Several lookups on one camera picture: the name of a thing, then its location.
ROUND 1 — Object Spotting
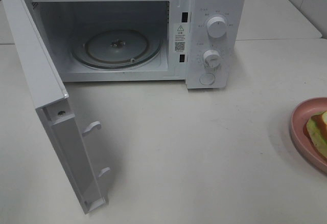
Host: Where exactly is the white microwave door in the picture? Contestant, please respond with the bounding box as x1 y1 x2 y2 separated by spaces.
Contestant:
2 0 106 213

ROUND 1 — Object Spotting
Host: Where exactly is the white timer knob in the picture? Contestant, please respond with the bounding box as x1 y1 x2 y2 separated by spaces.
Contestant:
203 50 222 69

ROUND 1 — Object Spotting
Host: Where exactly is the glass microwave turntable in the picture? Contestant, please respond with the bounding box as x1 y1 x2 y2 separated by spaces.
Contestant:
72 29 162 70

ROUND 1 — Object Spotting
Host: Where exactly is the white warning label sticker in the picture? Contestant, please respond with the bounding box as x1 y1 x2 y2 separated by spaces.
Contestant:
173 23 190 53

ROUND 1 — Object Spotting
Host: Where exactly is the white microwave oven body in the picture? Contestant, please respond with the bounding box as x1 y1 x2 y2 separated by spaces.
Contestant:
32 0 244 89

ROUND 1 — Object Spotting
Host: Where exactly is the upper white power knob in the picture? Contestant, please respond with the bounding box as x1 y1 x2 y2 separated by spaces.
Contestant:
206 15 227 38

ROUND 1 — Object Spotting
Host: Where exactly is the toast sandwich with lettuce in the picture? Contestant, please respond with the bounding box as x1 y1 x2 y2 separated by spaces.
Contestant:
306 110 326 158

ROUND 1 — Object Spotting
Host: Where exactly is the round door release button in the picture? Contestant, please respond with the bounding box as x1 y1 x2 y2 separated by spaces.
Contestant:
199 73 215 85

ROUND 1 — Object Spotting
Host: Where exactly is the pink plate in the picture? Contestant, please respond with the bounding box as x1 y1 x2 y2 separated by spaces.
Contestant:
289 97 326 174

